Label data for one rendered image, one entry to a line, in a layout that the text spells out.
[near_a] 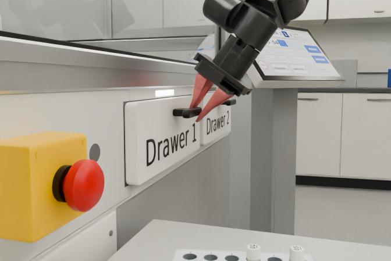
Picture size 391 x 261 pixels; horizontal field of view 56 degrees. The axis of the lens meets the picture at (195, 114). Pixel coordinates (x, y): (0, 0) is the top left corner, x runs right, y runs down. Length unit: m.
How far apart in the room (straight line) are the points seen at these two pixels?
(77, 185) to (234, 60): 0.37
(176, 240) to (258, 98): 1.12
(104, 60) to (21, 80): 0.13
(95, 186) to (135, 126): 0.20
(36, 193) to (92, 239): 0.17
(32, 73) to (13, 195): 0.11
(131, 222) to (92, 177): 0.25
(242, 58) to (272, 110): 0.91
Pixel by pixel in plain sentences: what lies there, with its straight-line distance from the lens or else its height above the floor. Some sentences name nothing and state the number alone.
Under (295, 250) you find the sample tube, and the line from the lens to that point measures 0.35.
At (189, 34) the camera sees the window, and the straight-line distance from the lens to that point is 0.80.
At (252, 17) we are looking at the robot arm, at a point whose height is 1.05.
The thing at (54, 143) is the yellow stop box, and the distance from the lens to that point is 0.30.
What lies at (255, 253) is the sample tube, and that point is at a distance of 0.35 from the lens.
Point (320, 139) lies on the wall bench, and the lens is 3.47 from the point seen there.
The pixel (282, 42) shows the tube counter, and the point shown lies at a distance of 1.56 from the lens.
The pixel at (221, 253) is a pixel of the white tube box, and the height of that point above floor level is 0.80.
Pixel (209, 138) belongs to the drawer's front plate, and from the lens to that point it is 0.83.
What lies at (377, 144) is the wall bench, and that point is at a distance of 3.55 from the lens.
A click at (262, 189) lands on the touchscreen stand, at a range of 1.58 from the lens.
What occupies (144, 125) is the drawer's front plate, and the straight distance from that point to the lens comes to 0.50.
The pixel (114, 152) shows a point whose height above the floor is 0.87.
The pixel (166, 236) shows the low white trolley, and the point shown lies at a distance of 0.49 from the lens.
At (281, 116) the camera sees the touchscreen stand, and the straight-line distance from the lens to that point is 1.53.
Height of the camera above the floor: 0.96
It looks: 5 degrees down
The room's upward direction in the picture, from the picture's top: straight up
